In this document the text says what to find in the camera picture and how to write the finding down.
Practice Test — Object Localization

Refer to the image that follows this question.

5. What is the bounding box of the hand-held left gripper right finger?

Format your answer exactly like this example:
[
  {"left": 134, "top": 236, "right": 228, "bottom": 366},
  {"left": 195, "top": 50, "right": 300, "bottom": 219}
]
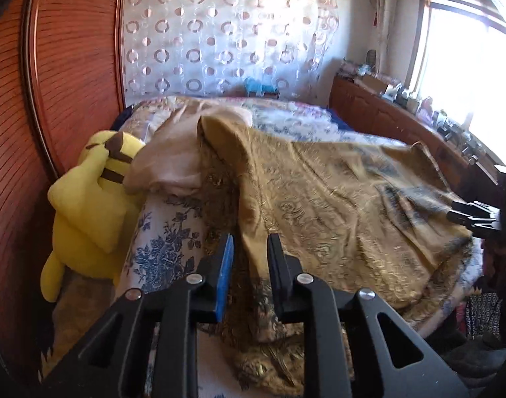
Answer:
[{"left": 266, "top": 234, "right": 470, "bottom": 398}]

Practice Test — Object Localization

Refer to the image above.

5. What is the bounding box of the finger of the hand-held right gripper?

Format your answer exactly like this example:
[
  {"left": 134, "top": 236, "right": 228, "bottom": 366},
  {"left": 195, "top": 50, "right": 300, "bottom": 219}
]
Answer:
[{"left": 447, "top": 200, "right": 503, "bottom": 233}]

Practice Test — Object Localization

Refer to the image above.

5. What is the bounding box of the wooden headboard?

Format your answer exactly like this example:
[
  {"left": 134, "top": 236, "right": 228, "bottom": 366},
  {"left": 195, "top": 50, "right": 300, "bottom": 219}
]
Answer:
[{"left": 0, "top": 0, "right": 129, "bottom": 382}]

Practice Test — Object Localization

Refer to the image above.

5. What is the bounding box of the brown fringed blanket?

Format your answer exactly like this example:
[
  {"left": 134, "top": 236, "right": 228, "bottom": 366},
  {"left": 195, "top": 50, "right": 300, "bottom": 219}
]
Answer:
[{"left": 39, "top": 271, "right": 127, "bottom": 382}]

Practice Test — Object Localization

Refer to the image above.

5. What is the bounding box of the pink bag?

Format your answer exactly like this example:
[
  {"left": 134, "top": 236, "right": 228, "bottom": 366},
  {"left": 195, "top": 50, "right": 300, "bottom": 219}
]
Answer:
[{"left": 416, "top": 97, "right": 436, "bottom": 119}]

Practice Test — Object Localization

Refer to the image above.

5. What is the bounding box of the black white dotted cloth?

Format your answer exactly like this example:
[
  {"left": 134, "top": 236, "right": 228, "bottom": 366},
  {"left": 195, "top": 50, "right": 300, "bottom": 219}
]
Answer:
[{"left": 465, "top": 291, "right": 503, "bottom": 339}]

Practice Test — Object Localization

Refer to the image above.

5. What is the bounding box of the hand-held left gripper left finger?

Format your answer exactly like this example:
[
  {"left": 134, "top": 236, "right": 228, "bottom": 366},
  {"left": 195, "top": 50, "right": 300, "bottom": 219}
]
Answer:
[{"left": 41, "top": 232, "right": 235, "bottom": 398}]

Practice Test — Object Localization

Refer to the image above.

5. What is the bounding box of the pale window curtain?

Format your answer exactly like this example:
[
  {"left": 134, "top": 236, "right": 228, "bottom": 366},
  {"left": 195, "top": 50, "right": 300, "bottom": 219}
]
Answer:
[{"left": 371, "top": 0, "right": 408, "bottom": 76}]

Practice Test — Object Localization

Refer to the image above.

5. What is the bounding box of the window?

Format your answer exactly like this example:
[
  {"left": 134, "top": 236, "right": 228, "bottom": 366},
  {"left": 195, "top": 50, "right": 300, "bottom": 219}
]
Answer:
[{"left": 404, "top": 0, "right": 506, "bottom": 167}]

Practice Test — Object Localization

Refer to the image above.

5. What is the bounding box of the floral bed sheet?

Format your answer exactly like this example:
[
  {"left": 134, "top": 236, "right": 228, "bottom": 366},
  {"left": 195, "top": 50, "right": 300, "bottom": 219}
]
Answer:
[{"left": 54, "top": 95, "right": 485, "bottom": 398}]

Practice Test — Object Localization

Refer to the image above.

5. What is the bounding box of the dark blue blanket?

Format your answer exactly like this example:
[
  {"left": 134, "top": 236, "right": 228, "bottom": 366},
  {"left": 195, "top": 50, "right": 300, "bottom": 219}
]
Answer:
[{"left": 110, "top": 105, "right": 134, "bottom": 131}]

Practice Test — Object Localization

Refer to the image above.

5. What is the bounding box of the beige pillow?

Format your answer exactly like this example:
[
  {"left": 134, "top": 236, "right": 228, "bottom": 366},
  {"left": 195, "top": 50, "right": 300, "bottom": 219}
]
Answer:
[{"left": 124, "top": 105, "right": 254, "bottom": 195}]

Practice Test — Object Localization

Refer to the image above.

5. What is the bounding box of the blue box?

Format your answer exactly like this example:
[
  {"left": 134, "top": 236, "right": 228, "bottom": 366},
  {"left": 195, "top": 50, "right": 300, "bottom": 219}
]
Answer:
[{"left": 243, "top": 77, "right": 281, "bottom": 100}]

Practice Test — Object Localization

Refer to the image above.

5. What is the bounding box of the cardboard box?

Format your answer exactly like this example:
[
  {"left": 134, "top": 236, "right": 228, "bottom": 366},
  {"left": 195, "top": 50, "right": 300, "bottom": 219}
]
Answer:
[{"left": 363, "top": 74, "right": 391, "bottom": 94}]

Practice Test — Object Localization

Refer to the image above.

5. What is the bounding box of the wooden low cabinet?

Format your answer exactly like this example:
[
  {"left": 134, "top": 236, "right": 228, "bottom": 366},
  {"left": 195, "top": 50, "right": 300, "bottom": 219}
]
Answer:
[{"left": 329, "top": 75, "right": 506, "bottom": 209}]

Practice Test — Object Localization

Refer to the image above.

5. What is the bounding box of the yellow plush toy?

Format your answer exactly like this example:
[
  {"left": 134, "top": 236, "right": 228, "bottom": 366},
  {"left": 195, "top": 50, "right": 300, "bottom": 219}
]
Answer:
[{"left": 41, "top": 130, "right": 148, "bottom": 303}]

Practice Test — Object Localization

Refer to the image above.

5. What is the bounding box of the golden patterned blanket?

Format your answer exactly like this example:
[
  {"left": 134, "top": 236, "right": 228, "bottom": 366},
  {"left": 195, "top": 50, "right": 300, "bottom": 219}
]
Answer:
[{"left": 197, "top": 115, "right": 476, "bottom": 387}]

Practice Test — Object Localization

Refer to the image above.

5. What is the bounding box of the sheer circle-patterned curtain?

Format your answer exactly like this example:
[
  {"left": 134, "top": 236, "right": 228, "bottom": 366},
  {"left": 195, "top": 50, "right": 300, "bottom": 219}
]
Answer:
[{"left": 122, "top": 0, "right": 341, "bottom": 101}]

